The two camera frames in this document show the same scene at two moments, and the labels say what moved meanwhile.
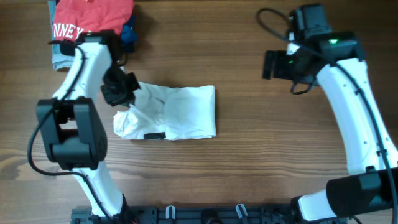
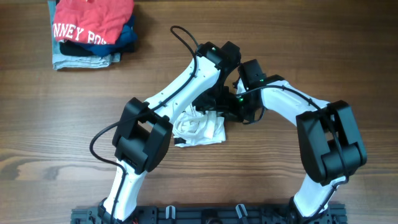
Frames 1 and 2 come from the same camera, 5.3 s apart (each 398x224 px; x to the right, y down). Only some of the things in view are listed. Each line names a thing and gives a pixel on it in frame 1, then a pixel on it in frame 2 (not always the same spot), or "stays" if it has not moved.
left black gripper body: [123, 90] to [207, 101]
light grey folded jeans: [60, 60] stays
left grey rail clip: [173, 211] stays
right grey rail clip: [239, 211] stays
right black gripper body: [270, 65] to [232, 113]
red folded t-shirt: [73, 17] stays
